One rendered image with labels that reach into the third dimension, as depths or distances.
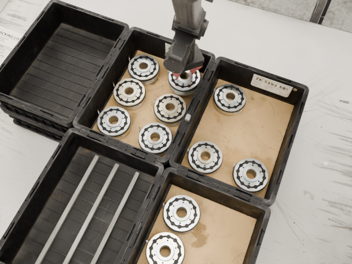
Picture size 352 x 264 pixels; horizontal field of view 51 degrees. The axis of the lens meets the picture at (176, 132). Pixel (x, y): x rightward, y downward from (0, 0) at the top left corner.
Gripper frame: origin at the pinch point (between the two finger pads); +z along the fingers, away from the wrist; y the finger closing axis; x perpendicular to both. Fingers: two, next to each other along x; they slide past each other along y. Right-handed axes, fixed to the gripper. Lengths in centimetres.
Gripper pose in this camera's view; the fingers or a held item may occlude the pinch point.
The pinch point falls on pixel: (184, 74)
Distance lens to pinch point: 117.3
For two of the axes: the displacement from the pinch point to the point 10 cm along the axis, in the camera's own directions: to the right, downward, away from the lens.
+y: 9.3, -3.4, 1.6
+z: 0.0, 4.2, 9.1
